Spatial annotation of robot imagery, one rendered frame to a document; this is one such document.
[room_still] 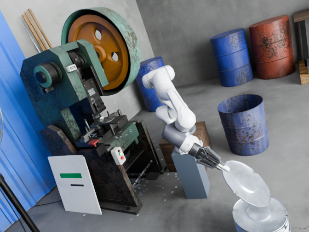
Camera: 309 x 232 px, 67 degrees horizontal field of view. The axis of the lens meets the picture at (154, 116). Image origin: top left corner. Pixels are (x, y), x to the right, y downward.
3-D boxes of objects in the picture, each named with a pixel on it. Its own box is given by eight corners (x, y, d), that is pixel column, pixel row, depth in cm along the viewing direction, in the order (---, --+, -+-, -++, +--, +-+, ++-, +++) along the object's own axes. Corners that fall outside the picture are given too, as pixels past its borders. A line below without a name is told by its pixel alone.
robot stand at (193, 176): (209, 183, 206) (196, 140, 191) (208, 198, 191) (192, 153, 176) (190, 184, 214) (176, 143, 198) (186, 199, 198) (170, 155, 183)
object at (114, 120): (132, 127, 211) (126, 114, 206) (123, 135, 200) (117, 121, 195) (111, 129, 224) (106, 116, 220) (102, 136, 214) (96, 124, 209)
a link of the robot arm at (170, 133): (196, 120, 131) (191, 126, 140) (175, 108, 133) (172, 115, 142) (180, 146, 124) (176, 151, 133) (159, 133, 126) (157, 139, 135)
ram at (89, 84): (108, 105, 212) (94, 75, 202) (97, 113, 201) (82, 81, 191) (95, 107, 222) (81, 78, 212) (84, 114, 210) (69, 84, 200)
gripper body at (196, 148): (185, 156, 129) (200, 165, 127) (192, 145, 124) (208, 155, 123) (189, 148, 135) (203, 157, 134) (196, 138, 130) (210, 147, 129)
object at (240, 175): (234, 155, 142) (235, 154, 141) (276, 191, 130) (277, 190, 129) (212, 172, 121) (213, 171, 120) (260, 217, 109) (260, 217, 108)
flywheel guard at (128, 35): (152, 81, 227) (121, -8, 199) (138, 92, 205) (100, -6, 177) (82, 96, 283) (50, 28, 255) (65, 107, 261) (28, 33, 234)
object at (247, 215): (287, 196, 138) (287, 195, 137) (287, 239, 115) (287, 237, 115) (237, 193, 153) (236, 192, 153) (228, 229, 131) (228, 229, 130)
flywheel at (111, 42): (71, 34, 253) (105, 91, 269) (56, 37, 238) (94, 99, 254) (113, -4, 210) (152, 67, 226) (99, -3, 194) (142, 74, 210)
